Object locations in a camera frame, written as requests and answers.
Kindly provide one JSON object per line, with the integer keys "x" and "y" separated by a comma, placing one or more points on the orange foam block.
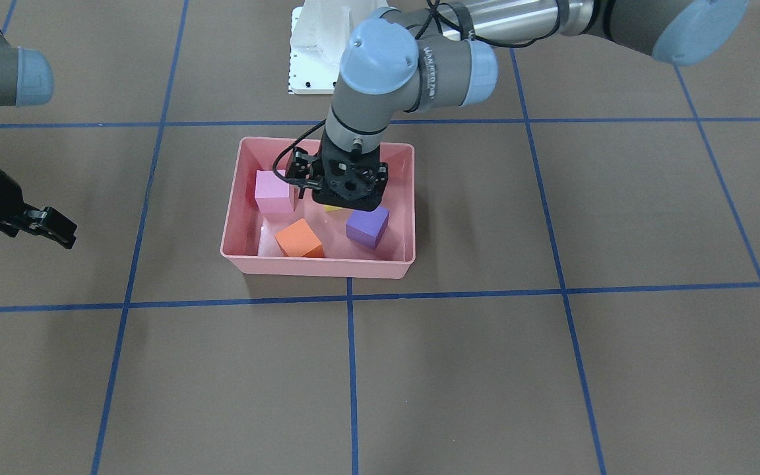
{"x": 298, "y": 240}

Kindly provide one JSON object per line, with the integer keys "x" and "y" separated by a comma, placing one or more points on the purple foam block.
{"x": 367, "y": 227}

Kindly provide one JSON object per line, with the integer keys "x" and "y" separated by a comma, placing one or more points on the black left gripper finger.
{"x": 382, "y": 176}

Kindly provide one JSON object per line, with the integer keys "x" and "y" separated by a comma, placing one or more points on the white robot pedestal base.
{"x": 314, "y": 59}

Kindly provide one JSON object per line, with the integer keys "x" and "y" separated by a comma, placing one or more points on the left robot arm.
{"x": 388, "y": 61}

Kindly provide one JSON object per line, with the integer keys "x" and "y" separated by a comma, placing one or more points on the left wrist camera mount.
{"x": 347, "y": 178}

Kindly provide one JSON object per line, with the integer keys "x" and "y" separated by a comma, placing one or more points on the pink plastic bin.
{"x": 249, "y": 237}

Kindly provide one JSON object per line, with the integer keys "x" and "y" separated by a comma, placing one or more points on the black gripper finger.
{"x": 301, "y": 171}

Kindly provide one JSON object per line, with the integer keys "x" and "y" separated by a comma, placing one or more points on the light pink foam block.
{"x": 273, "y": 195}

